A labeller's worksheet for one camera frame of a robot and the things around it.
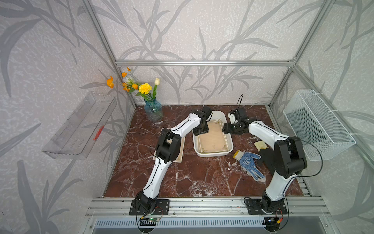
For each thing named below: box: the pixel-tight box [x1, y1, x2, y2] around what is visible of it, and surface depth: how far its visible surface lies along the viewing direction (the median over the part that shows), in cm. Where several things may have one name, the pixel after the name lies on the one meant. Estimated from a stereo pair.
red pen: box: [93, 125, 105, 141], surface depth 67 cm
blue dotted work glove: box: [233, 149, 266, 181], surface depth 90 cm
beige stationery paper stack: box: [196, 118, 230, 154], surface depth 99 cm
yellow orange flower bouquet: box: [106, 67, 161, 101], surface depth 95 cm
